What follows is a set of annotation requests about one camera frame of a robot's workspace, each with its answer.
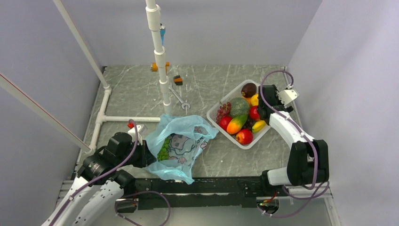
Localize light blue plastic bag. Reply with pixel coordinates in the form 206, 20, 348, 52
145, 114, 219, 185

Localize dark red fake grapes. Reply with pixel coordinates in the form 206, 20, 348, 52
242, 118, 255, 130

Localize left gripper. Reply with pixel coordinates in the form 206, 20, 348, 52
116, 139, 157, 168

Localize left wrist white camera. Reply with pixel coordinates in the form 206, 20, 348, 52
128, 121, 147, 145

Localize green fake melon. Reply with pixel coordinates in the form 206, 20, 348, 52
229, 97, 250, 118

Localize white pvc pipe frame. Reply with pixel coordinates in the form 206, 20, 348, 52
0, 0, 172, 153

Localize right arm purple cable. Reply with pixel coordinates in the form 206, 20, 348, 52
257, 70, 330, 218

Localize silver wrench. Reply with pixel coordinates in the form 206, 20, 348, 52
169, 84, 191, 110

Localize orange black small brush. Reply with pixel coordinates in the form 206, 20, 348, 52
173, 75, 183, 86

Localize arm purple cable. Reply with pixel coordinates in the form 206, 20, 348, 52
257, 70, 330, 218
48, 119, 171, 226

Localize white plastic basket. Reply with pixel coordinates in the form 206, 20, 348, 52
207, 80, 270, 150

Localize red fake pomegranate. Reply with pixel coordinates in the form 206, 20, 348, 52
248, 105, 260, 121

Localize wrist white camera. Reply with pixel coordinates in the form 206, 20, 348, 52
128, 121, 147, 145
277, 89, 299, 106

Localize light red fake grapes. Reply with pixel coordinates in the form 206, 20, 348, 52
216, 102, 231, 123

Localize dark brown fake fruit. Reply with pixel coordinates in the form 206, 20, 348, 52
241, 83, 257, 98

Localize blue handled tool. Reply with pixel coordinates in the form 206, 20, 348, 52
160, 23, 166, 45

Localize orange fake fruit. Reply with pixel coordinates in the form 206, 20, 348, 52
226, 114, 248, 135

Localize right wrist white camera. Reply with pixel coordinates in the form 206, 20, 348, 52
277, 89, 299, 106

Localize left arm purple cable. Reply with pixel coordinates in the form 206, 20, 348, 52
48, 119, 171, 226

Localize yellow fake banana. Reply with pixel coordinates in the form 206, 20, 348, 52
251, 120, 267, 133

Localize fake orange in basket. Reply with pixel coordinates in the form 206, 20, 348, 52
242, 97, 251, 106

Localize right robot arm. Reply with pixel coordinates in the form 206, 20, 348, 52
257, 85, 329, 195

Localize green fake grapes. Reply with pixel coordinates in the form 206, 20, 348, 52
157, 137, 171, 161

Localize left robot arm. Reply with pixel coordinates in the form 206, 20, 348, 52
43, 132, 157, 226

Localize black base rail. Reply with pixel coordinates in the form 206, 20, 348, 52
117, 176, 287, 213

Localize yellow fake lemon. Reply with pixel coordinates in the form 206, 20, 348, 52
250, 94, 259, 106

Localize red yellow fake apple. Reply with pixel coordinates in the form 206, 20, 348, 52
235, 129, 253, 145

